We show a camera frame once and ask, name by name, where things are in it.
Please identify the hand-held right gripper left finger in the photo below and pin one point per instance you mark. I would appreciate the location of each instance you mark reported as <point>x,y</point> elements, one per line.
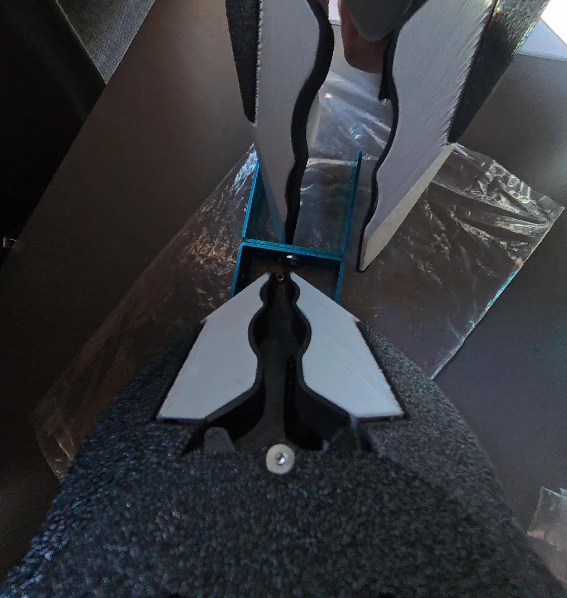
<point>218,369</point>

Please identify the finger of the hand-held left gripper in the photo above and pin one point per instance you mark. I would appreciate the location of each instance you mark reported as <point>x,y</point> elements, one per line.
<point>428,93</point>
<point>279,70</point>

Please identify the grey desk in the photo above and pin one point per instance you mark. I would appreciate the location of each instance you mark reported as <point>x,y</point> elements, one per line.
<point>148,163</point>

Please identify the large clear plastic bag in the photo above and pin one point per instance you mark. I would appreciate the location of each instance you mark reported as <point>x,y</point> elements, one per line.
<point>451,243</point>

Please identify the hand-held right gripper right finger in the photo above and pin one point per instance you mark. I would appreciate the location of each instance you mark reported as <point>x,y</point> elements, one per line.
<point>349,369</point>

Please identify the person's left hand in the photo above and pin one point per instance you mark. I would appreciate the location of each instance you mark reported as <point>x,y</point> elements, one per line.
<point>363,51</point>

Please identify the blue metal bracket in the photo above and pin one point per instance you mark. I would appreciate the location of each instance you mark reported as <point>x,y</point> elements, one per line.
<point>248,219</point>

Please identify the small clear plastic bag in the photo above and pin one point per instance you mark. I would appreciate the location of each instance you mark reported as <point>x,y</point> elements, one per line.
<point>559,528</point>

